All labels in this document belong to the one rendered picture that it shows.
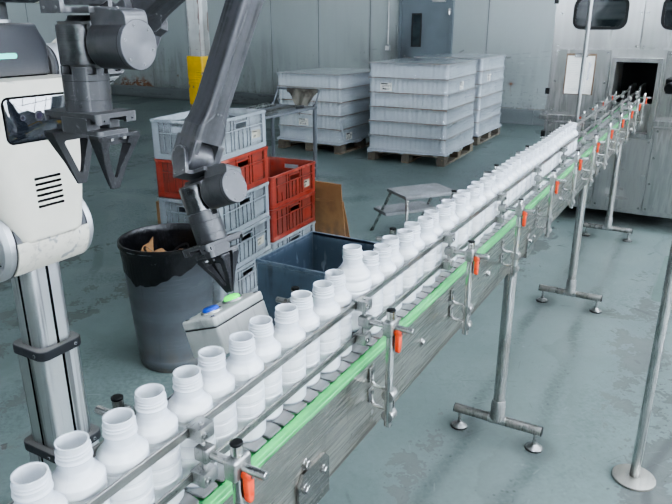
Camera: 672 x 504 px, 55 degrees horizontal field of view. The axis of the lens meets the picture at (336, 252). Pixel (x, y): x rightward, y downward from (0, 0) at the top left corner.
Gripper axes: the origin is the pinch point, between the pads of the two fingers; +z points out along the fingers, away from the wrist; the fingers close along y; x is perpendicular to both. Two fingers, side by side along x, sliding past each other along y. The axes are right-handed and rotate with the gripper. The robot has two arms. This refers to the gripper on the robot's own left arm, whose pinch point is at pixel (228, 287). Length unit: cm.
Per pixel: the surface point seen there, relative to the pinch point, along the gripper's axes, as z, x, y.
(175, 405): 7.7, -15.8, -32.9
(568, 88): -14, 30, 479
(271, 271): 9, 36, 57
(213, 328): 4.7, -2.3, -9.2
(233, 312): 3.8, -3.2, -4.2
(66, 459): 5, -17, -50
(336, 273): 3.7, -16.0, 11.4
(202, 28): -289, 622, 788
